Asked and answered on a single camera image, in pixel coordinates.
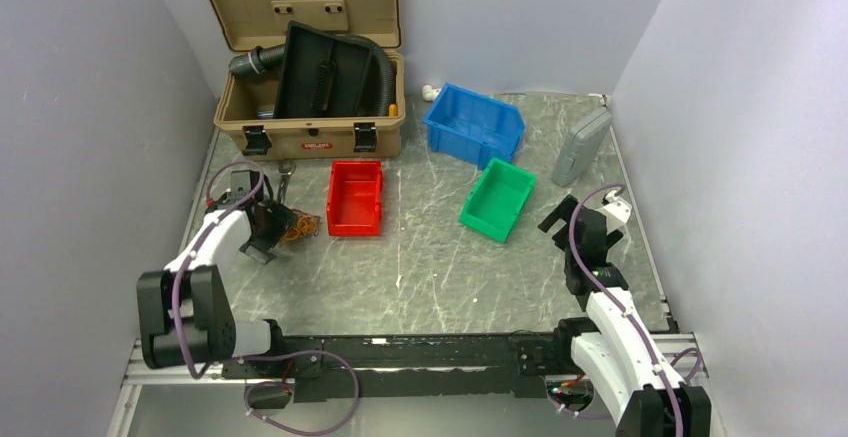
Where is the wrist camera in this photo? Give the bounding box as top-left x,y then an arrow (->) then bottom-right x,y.
224,170 -> 265,205
597,189 -> 633,234

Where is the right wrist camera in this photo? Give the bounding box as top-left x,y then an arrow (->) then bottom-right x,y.
597,189 -> 633,234

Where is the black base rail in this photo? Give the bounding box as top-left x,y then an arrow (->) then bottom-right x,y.
221,330 -> 580,403

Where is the wire bundle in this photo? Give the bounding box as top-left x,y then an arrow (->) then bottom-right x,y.
281,208 -> 322,244

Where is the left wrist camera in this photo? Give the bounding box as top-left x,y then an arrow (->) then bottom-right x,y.
224,170 -> 265,205

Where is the green plastic bin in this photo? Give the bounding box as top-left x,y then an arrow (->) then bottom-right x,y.
459,158 -> 536,243

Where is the black tray insert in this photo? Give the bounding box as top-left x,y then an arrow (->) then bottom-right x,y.
273,21 -> 373,119

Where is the tan plastic toolbox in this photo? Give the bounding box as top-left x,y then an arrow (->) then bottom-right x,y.
209,0 -> 406,161

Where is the silver open-end wrench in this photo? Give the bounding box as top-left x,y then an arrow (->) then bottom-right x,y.
277,160 -> 296,204

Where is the blue plastic bin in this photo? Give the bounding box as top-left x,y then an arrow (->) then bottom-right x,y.
423,83 -> 525,170

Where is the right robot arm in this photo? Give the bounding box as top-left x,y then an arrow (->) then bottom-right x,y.
538,186 -> 712,436

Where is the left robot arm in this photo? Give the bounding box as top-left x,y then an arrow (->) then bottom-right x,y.
136,200 -> 297,377

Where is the grey plastic case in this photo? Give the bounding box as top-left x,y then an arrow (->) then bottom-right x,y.
551,107 -> 612,187

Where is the white pipe fitting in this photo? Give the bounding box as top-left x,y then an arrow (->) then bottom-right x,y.
421,85 -> 441,102

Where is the black corrugated hose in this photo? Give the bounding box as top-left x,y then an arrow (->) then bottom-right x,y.
228,35 -> 397,118

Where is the red plastic bin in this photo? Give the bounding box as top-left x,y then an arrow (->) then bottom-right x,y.
326,160 -> 384,237

